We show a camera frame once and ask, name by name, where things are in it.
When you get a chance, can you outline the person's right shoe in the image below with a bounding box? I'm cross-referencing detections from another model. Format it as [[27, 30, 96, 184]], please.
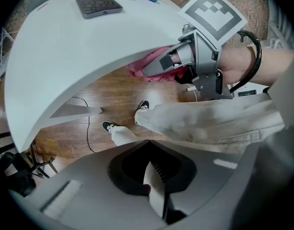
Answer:
[[136, 100, 151, 112]]

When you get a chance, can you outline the white table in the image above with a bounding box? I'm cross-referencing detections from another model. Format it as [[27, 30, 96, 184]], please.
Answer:
[[4, 0, 198, 153]]

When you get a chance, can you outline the person's left shoe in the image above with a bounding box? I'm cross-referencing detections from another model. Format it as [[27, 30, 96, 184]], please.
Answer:
[[101, 120, 117, 134]]

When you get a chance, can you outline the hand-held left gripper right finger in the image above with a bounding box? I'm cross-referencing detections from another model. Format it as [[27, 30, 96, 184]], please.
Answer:
[[149, 139, 245, 230]]

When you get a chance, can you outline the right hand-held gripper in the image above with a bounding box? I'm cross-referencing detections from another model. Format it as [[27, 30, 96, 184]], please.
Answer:
[[142, 0, 248, 100]]

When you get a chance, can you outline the person's shoe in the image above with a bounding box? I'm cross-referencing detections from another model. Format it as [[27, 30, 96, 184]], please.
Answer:
[[101, 120, 117, 134], [136, 100, 151, 112]]

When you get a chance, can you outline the black smartphone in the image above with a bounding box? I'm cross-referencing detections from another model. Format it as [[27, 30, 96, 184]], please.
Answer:
[[74, 0, 124, 20]]

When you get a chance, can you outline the thin black floor cable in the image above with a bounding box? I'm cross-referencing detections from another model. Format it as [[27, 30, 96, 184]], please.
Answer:
[[71, 96, 96, 153]]

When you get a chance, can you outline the black office chair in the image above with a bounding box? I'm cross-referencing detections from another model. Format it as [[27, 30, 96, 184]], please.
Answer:
[[0, 131, 58, 197]]

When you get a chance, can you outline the white window frame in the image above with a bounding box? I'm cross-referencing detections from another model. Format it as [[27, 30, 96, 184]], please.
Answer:
[[266, 0, 294, 50]]

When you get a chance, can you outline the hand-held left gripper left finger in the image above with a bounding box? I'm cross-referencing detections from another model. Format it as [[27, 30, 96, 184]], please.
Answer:
[[29, 139, 166, 230]]

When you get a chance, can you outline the pink cloth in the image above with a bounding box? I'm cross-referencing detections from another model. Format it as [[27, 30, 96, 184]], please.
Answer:
[[128, 46, 187, 83]]

